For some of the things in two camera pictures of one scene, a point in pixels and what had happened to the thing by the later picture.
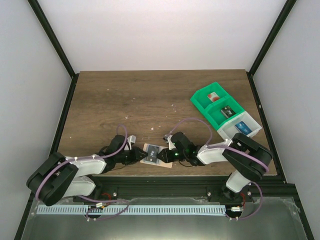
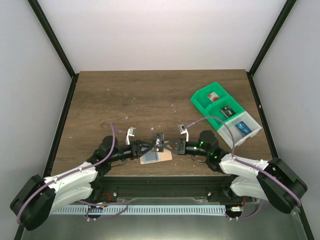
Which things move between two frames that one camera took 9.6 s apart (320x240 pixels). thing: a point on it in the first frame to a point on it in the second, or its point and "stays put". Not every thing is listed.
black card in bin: (228, 111) stays put
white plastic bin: (244, 124) stays put
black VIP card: (152, 153) to (158, 140)
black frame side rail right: (265, 126) stays put
